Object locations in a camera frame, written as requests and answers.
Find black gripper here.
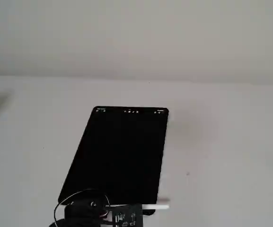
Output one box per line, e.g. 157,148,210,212
64,199,156,221

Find white stylus pencil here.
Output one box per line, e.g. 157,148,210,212
105,203,170,211

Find black screen silver tablet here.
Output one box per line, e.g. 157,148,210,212
57,105,169,206

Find black camera circuit board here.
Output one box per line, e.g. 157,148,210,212
109,204,144,227

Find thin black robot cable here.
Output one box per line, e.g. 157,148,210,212
53,188,111,227

